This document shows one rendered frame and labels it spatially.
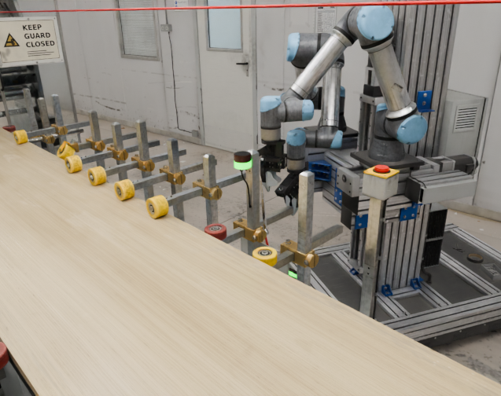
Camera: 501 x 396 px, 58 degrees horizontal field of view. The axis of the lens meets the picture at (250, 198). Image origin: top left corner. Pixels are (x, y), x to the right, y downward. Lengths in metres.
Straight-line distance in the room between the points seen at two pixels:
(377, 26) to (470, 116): 0.86
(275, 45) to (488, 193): 2.44
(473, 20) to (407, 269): 2.10
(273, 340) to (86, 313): 0.50
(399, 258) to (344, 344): 1.39
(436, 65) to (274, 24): 2.83
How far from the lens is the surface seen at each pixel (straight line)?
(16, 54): 3.80
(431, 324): 2.40
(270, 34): 4.87
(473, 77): 3.95
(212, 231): 1.61
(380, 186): 1.25
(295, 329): 1.17
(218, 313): 1.22
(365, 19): 1.65
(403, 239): 2.44
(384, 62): 1.71
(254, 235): 1.68
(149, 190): 2.27
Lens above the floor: 1.64
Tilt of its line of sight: 23 degrees down
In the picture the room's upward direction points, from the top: 1 degrees counter-clockwise
